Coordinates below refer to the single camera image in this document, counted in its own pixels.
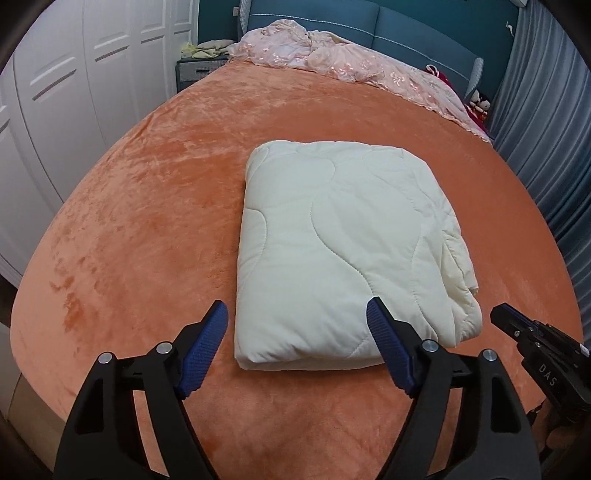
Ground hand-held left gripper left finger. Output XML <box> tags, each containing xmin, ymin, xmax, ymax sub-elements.
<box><xmin>53</xmin><ymin>300</ymin><xmax>229</xmax><ymax>480</ymax></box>

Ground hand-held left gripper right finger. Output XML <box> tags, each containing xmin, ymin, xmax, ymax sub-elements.
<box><xmin>366</xmin><ymin>296</ymin><xmax>541</xmax><ymax>480</ymax></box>

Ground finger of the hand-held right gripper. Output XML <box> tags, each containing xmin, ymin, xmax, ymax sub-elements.
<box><xmin>490</xmin><ymin>302</ymin><xmax>539</xmax><ymax>355</ymax></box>

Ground white quilt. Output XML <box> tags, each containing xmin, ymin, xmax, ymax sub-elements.
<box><xmin>233</xmin><ymin>140</ymin><xmax>483</xmax><ymax>371</ymax></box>

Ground orange velvet bedspread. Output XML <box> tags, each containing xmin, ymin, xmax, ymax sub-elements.
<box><xmin>9</xmin><ymin>60</ymin><xmax>585</xmax><ymax>480</ymax></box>

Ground grey curtain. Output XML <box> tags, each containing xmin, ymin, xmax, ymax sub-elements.
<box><xmin>488</xmin><ymin>0</ymin><xmax>591</xmax><ymax>305</ymax></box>

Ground plush doll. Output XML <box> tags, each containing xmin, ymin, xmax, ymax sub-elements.
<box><xmin>466</xmin><ymin>90</ymin><xmax>493</xmax><ymax>123</ymax></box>

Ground red cloth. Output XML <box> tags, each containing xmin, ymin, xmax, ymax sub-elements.
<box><xmin>425</xmin><ymin>65</ymin><xmax>456</xmax><ymax>87</ymax></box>

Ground white wardrobe doors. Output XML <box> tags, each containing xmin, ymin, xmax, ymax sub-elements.
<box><xmin>0</xmin><ymin>0</ymin><xmax>200</xmax><ymax>287</ymax></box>

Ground grey nightstand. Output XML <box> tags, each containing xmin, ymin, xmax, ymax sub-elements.
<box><xmin>175</xmin><ymin>58</ymin><xmax>230</xmax><ymax>95</ymax></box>

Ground pink lace blanket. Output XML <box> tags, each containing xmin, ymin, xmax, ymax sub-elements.
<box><xmin>228</xmin><ymin>19</ymin><xmax>492</xmax><ymax>143</ymax></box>

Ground pale yellow cloth pile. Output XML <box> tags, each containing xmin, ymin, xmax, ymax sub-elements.
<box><xmin>179</xmin><ymin>39</ymin><xmax>236</xmax><ymax>61</ymax></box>

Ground blue upholstered headboard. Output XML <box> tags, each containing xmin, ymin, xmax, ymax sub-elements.
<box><xmin>238</xmin><ymin>0</ymin><xmax>509</xmax><ymax>100</ymax></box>

